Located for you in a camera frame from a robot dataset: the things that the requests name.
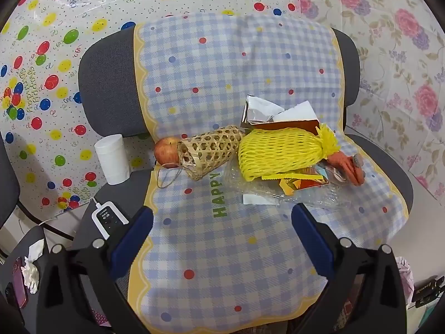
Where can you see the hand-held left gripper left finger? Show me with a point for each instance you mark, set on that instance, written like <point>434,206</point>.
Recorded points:
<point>135,238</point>

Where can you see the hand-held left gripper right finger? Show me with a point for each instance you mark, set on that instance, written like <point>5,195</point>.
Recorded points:
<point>313,241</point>

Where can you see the red figure print package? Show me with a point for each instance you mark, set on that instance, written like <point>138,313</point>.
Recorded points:
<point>313,182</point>

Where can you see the yellow clear plastic wrapper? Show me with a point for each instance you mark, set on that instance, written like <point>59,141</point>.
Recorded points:
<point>285,184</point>

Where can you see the pink trash bag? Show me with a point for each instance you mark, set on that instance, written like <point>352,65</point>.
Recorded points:
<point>405,275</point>

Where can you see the white device with black screen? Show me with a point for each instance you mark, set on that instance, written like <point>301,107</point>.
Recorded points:
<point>107,215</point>

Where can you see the person's plaid pants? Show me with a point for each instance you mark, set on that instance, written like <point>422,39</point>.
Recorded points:
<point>349,311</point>

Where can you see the white toilet paper roll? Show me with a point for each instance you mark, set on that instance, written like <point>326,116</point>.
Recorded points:
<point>111,160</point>

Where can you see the pink dotted pouch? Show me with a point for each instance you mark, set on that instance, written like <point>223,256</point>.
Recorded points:
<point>99,316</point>

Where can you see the red apple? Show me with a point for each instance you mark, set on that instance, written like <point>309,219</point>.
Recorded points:
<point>163,151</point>

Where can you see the yellow foam fruit net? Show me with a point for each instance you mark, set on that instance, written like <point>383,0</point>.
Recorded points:
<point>278,153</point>

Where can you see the crumpled white tissue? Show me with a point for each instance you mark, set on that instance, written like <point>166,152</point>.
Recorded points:
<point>29,278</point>

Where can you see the woven bamboo basket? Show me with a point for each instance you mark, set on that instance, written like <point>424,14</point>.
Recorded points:
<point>208,149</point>

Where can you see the pink phone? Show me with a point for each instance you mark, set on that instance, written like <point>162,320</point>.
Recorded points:
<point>19,285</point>

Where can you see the white cardboard box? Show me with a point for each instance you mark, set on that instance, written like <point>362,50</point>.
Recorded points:
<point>299,113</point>

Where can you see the teal box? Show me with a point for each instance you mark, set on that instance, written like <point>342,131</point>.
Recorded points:
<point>420,316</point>

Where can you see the black phone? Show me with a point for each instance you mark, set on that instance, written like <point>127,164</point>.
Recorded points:
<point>9,294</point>

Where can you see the silver foil bag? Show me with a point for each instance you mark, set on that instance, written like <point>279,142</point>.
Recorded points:
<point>259,109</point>

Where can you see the grey office chair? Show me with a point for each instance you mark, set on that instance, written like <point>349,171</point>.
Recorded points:
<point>111,87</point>

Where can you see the balloon print plastic sheet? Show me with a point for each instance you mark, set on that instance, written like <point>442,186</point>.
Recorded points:
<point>52,76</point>

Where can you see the blue checkered dotted cloth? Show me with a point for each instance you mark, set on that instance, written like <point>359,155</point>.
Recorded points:
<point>226,76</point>

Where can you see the floral print plastic sheet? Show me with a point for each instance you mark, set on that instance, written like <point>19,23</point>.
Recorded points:
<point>399,59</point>

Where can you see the black camera device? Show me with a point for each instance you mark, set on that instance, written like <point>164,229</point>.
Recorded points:
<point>429,290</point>

